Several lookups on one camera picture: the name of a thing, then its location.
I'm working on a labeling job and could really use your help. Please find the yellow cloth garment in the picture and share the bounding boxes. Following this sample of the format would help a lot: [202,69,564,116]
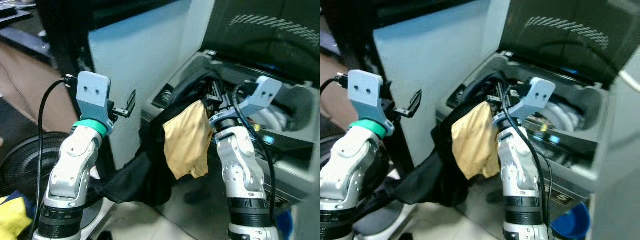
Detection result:
[163,100,214,181]
[451,101,501,180]

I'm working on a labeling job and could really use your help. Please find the black garment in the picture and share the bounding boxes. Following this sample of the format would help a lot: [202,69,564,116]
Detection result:
[92,70,224,207]
[384,70,507,207]

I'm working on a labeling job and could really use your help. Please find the grey top-load washing machine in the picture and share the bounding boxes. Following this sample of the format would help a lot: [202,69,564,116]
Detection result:
[434,50,621,223]
[140,49,321,240]

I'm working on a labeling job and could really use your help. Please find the white cabinet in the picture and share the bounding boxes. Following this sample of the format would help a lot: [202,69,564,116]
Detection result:
[372,0,512,176]
[87,0,217,171]

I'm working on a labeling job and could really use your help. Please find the stainless steel washer drum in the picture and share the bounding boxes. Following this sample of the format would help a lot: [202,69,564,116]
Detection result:
[529,99,577,137]
[249,101,297,134]

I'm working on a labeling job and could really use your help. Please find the dark transparent washer lid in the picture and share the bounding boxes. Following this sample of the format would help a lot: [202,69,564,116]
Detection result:
[200,0,321,85]
[497,0,640,92]

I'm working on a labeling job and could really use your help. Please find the blue plastic basin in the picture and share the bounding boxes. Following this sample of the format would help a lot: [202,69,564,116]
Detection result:
[274,210,294,240]
[550,201,592,240]

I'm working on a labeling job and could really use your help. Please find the yellow and blue cloth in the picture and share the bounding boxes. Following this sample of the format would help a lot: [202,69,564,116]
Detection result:
[0,190,34,240]

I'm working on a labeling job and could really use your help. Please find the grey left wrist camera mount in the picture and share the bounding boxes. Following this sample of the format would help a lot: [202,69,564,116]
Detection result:
[347,70,389,126]
[75,71,115,128]

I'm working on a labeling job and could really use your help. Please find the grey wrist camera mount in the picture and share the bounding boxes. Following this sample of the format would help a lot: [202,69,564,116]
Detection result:
[75,71,115,128]
[492,77,557,129]
[347,70,389,126]
[210,76,284,131]

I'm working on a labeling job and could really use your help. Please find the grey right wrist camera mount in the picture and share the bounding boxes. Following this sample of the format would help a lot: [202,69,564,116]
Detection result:
[210,76,284,131]
[492,77,557,129]

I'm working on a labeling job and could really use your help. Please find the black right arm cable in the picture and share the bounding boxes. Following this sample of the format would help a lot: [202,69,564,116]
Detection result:
[502,86,554,240]
[232,84,277,227]

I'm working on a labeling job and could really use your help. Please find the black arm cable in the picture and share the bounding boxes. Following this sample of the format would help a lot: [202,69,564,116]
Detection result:
[29,74,78,240]
[232,84,277,227]
[320,73,350,94]
[502,86,554,240]

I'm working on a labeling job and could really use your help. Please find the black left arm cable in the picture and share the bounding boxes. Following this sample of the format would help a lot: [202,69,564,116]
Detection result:
[320,73,350,94]
[29,74,78,240]

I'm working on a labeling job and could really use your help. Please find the grey wall cable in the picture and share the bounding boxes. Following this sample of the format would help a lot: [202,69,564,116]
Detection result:
[618,64,640,85]

